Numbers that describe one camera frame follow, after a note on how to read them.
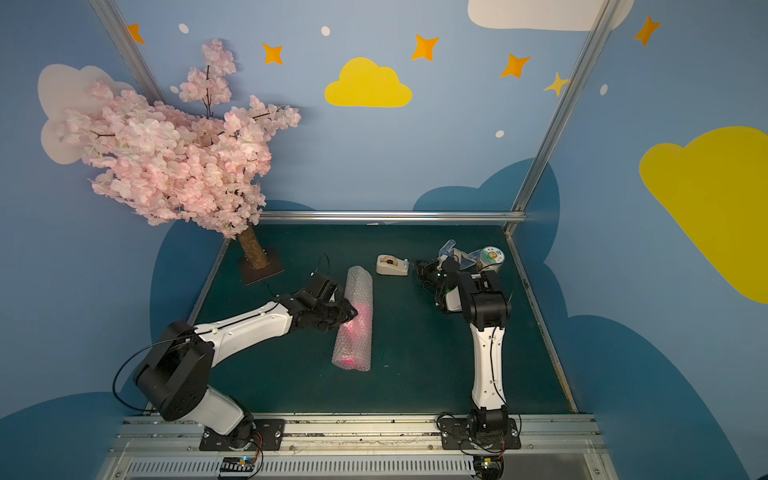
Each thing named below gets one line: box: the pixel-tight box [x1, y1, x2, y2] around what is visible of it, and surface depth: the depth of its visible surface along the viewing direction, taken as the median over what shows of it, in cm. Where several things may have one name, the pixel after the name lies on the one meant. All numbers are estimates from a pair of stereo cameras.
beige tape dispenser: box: [376, 254, 409, 276], surface depth 109 cm
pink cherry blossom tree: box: [56, 38, 302, 285], surface depth 67 cm
